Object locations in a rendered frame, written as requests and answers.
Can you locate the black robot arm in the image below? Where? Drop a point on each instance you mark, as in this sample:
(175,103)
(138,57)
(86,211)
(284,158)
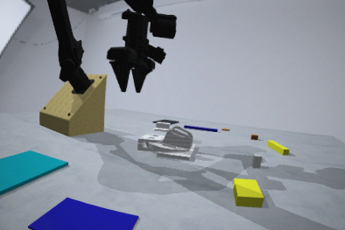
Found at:
(70,50)

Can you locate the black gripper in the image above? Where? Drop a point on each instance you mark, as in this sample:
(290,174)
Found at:
(125,57)

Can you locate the white rounded plate with two holes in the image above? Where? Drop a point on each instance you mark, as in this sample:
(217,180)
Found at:
(156,138)

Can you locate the blue flat square mat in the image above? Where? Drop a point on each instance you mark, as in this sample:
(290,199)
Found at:
(72,214)

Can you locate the yellow rectangular bar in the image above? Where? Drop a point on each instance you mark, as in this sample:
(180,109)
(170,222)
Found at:
(278,147)

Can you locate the small white block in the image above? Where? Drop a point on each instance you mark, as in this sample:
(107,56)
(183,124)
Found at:
(256,161)

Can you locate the teal flat plate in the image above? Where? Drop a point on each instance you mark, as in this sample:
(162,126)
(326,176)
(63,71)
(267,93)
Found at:
(21,169)

